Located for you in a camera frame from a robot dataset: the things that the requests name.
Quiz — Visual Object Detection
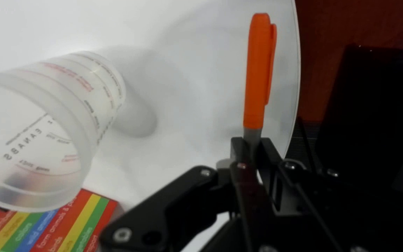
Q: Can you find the orange capped grey marker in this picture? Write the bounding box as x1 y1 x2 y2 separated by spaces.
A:
241 11 278 155

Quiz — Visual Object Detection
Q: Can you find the red box of colourful books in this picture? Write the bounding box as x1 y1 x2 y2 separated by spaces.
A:
0 187 121 252

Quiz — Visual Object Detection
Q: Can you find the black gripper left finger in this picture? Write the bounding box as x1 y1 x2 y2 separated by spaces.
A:
100 137 248 252

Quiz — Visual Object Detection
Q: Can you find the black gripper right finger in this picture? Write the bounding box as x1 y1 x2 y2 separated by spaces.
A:
241 135 342 252

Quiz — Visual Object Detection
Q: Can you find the clear plastic measuring container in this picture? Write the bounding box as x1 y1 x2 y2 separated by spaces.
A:
0 48 127 214

